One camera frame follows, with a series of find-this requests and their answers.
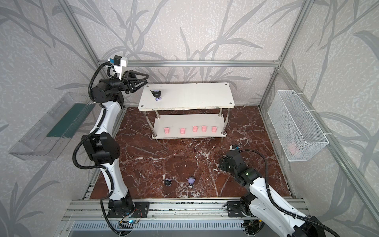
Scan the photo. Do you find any dark round toy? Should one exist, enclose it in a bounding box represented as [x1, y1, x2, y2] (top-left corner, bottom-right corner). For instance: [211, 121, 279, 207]
[164, 179, 172, 187]
[151, 90, 161, 101]

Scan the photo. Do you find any purple figure toy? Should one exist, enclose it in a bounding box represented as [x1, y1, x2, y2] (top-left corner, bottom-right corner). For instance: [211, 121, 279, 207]
[187, 176, 196, 188]

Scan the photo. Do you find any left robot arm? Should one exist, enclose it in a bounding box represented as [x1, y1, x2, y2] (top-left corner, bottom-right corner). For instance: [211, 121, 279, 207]
[79, 71, 149, 216]

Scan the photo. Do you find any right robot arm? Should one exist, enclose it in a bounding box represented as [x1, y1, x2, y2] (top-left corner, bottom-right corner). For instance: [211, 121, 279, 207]
[219, 148, 326, 237]

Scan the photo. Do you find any white two-tier shelf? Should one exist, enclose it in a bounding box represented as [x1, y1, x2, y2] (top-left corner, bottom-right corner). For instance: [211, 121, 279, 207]
[138, 82, 235, 140]

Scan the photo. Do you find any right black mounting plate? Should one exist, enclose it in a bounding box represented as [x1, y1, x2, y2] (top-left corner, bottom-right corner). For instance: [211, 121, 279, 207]
[226, 201, 251, 218]

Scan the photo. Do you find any black mounting plate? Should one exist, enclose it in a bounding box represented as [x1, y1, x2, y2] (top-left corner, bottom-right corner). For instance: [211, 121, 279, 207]
[107, 201, 150, 218]
[226, 201, 251, 218]

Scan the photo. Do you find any pink toy in basket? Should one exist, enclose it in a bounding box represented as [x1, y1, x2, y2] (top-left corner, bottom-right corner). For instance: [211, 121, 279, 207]
[288, 143, 301, 158]

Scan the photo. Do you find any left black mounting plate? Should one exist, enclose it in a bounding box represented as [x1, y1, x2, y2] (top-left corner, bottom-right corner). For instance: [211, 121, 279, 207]
[107, 201, 150, 218]

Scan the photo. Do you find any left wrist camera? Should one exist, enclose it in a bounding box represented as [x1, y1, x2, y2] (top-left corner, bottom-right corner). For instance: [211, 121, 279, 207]
[107, 55, 128, 80]

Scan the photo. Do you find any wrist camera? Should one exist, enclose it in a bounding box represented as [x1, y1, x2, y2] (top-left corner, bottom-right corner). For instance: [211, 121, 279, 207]
[230, 144, 240, 151]
[107, 55, 128, 80]

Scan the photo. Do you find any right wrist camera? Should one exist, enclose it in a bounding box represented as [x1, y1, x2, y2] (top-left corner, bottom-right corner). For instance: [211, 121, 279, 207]
[230, 144, 240, 151]

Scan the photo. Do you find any white wire mesh basket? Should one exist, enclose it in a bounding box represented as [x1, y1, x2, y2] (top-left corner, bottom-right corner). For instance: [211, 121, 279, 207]
[268, 90, 329, 162]

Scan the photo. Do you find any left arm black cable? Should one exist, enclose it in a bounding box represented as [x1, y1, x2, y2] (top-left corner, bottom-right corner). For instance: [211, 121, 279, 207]
[72, 62, 131, 236]

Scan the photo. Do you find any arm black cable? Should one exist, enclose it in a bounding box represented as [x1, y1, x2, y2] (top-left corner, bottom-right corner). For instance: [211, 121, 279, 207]
[238, 149, 341, 237]
[72, 62, 131, 236]

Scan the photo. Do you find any clear plastic wall bin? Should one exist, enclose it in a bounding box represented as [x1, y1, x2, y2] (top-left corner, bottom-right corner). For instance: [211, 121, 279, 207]
[8, 92, 95, 161]

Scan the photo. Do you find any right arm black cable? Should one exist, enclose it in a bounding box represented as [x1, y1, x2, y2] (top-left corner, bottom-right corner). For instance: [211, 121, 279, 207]
[238, 149, 341, 237]

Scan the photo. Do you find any aluminium frame crossbar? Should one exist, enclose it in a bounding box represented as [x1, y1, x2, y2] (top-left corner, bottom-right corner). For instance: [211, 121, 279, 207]
[127, 60, 279, 68]

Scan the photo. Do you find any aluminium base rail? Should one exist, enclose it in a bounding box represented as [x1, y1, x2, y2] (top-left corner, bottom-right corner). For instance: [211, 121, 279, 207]
[62, 197, 239, 221]

